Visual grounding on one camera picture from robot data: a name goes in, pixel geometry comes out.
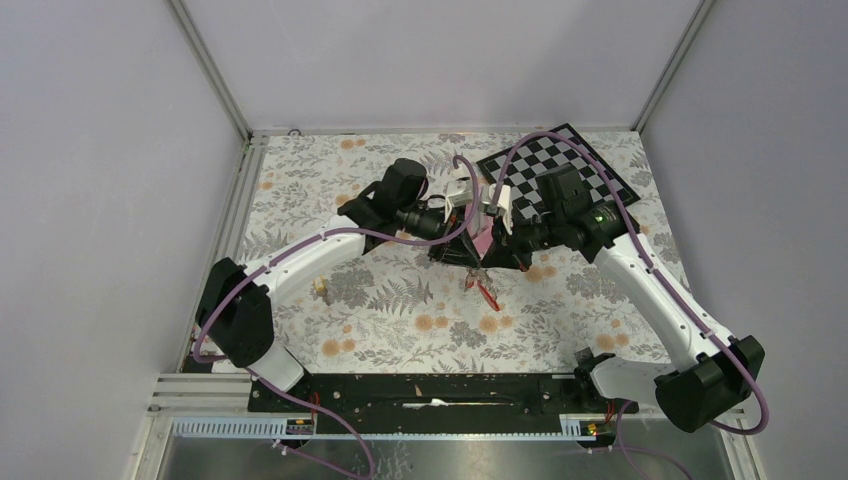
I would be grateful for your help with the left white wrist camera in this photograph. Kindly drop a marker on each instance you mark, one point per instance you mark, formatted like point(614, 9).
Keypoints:
point(458, 193)

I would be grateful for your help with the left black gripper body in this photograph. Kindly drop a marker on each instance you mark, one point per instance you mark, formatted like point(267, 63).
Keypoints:
point(455, 221)

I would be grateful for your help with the floral table mat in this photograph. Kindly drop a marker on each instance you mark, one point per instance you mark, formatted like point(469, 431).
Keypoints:
point(394, 310)

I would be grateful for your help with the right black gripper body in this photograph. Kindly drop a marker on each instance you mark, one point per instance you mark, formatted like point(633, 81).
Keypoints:
point(519, 245)

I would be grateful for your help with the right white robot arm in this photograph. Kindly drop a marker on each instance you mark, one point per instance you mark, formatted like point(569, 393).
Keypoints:
point(710, 370)

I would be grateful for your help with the pink transparent box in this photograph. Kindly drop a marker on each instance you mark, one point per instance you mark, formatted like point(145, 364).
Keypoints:
point(479, 230)

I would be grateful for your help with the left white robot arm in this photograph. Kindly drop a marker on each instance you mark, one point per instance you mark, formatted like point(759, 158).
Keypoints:
point(237, 303)

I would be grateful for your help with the red tag key bunch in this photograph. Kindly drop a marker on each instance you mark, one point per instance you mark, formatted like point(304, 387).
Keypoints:
point(479, 280)

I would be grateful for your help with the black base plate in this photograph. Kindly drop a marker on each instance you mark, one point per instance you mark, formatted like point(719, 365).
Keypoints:
point(529, 404)

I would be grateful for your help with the black white checkerboard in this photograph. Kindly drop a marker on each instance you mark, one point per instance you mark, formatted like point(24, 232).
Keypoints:
point(544, 171)

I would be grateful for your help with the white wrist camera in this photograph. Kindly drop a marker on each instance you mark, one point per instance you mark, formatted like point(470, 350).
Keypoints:
point(496, 202)
point(458, 193)

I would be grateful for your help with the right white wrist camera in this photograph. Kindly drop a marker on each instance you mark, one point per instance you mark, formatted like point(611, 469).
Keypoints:
point(496, 202)

